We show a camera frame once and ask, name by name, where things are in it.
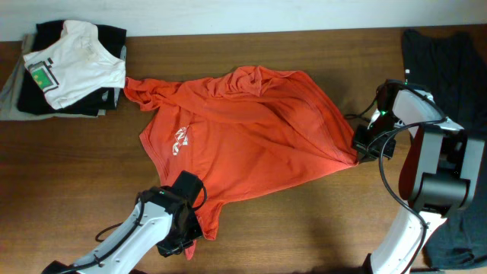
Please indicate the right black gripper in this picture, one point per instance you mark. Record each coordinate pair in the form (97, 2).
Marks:
(363, 147)

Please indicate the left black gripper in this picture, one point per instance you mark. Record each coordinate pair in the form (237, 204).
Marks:
(169, 247)

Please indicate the red soccer t-shirt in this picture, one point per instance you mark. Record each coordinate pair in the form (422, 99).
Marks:
(252, 132)

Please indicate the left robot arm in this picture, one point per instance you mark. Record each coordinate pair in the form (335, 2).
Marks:
(163, 217)

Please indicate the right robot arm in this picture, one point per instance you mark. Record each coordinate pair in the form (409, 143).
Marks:
(438, 178)

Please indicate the black unfolded shirt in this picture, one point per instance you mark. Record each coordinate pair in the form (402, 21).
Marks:
(455, 74)

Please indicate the white folded t-shirt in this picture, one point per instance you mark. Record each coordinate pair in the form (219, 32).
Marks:
(74, 66)

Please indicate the black folded t-shirt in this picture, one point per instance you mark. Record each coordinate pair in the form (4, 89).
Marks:
(31, 98)

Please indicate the grey folded t-shirt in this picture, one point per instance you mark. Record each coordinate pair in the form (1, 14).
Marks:
(12, 89)

